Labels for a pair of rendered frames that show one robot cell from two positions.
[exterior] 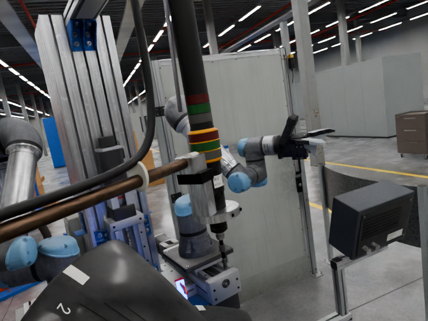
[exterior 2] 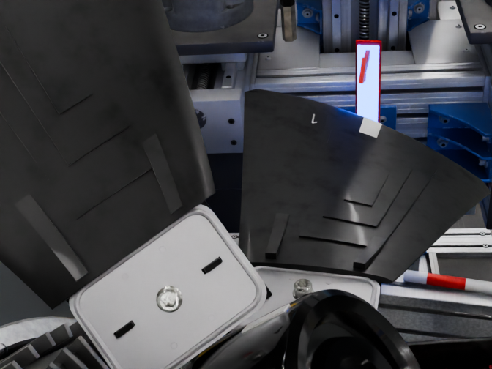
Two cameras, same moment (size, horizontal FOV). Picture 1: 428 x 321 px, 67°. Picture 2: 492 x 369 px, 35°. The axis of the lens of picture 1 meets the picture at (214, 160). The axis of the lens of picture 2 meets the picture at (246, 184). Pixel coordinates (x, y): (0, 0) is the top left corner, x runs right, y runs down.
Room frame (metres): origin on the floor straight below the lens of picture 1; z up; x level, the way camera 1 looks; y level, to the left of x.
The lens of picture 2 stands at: (0.17, -0.19, 1.54)
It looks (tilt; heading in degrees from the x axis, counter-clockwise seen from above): 37 degrees down; 39
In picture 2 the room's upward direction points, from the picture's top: 6 degrees counter-clockwise
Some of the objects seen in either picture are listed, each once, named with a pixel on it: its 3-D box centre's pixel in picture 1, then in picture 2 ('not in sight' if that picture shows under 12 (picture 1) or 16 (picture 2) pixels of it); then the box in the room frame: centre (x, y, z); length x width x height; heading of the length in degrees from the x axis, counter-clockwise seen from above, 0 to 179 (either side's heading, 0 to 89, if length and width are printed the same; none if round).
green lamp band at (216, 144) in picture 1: (204, 144); not in sight; (0.45, 0.01, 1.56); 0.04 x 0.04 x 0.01
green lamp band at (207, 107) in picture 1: (199, 108); not in sight; (0.45, 0.01, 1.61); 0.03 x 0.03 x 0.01
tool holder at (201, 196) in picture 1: (207, 185); not in sight; (0.44, 0.01, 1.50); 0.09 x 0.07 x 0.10; 147
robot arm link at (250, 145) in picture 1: (253, 148); not in sight; (1.25, -0.16, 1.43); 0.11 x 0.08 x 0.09; 57
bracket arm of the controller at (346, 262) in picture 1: (360, 253); not in sight; (1.02, -0.44, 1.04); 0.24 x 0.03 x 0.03; 112
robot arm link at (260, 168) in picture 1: (255, 172); not in sight; (1.23, -0.15, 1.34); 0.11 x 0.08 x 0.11; 147
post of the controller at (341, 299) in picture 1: (339, 286); not in sight; (0.99, -0.35, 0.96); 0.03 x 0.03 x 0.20; 22
